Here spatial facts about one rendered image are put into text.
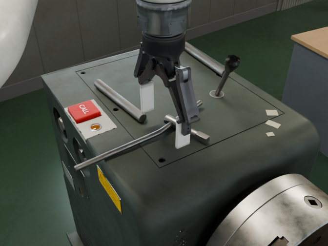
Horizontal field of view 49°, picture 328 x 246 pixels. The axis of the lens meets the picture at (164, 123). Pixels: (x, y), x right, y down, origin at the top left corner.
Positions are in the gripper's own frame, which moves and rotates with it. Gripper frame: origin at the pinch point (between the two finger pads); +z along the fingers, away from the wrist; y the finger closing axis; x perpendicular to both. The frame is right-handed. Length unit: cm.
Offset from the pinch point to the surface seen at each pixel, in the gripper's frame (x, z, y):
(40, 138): 0, 131, -177
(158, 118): 3.0, 4.8, -7.3
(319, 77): 169, 79, -74
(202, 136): 6.4, 3.0, 5.0
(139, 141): -5.2, 3.6, -1.4
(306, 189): 17.2, 7.4, 24.1
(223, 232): 0.0, 12.0, 20.9
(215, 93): 20.2, 4.3, -8.0
